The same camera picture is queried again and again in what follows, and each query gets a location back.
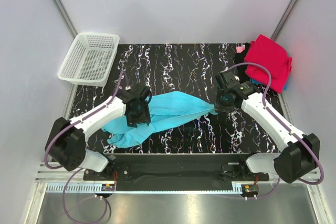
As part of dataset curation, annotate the right corner metal post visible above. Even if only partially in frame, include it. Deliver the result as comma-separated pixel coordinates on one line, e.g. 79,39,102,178
271,0,299,41

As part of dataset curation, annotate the left corner metal post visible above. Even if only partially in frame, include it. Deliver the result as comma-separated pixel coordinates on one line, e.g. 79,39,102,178
52,0,78,38

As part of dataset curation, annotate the pink paper tag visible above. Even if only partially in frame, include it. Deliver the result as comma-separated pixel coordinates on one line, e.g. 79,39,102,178
236,46,246,53

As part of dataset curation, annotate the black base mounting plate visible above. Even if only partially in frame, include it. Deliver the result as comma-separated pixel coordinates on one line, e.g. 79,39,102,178
85,154,269,182

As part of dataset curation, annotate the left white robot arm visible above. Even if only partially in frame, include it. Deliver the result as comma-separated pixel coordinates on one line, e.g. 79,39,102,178
44,86,152,180

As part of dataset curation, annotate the folded black t shirt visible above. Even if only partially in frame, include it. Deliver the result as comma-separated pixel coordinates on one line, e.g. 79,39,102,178
234,43,250,83

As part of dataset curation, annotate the folded red t shirt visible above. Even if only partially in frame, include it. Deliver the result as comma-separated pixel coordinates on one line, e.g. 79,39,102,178
244,35,292,93

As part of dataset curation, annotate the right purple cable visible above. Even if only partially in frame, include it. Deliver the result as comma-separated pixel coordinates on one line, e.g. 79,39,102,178
225,62,325,200

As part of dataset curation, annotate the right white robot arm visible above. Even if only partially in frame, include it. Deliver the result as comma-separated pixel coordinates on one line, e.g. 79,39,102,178
215,71,320,184

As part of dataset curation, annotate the corner metal post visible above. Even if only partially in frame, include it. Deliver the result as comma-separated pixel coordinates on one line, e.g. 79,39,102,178
52,0,78,38
271,0,299,41

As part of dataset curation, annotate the cyan t shirt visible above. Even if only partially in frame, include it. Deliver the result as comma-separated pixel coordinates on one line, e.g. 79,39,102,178
101,91,217,148

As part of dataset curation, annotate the folded blue t shirt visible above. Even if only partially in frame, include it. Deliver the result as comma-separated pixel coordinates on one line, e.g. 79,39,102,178
251,79,287,90

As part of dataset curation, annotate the white plastic basket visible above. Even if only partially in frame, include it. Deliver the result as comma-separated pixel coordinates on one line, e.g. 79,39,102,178
57,32,120,87

